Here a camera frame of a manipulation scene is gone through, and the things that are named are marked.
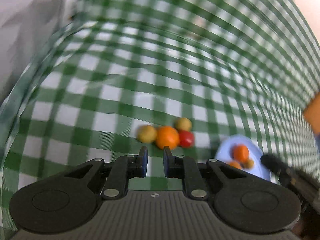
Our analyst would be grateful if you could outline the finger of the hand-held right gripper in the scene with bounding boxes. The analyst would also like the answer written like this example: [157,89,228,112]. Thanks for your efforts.
[260,154,293,181]

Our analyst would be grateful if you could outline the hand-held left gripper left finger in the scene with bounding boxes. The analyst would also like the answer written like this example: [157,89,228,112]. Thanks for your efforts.
[64,145,149,201]

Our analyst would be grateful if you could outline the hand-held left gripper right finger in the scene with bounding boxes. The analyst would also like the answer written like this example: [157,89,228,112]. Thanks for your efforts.
[163,145,247,201]

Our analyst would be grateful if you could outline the light blue plate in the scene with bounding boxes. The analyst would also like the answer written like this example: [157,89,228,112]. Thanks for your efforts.
[215,134,272,182]

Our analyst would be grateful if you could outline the orange with green stem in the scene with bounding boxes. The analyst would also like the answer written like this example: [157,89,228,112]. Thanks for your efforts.
[155,126,180,150]

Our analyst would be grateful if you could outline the small smooth orange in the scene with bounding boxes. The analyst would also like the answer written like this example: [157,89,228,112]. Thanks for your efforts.
[233,145,250,162]

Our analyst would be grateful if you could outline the red tomato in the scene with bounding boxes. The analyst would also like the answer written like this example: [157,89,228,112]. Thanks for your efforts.
[178,130,195,148]

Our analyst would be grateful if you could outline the orange wooden board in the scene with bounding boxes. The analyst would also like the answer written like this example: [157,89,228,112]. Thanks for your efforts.
[303,97,320,137]

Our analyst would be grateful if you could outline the green checked tablecloth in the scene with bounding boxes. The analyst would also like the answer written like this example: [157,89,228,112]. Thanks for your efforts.
[0,0,320,240]

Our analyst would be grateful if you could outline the grey cloth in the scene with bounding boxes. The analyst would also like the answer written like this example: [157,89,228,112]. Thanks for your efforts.
[0,0,75,105]

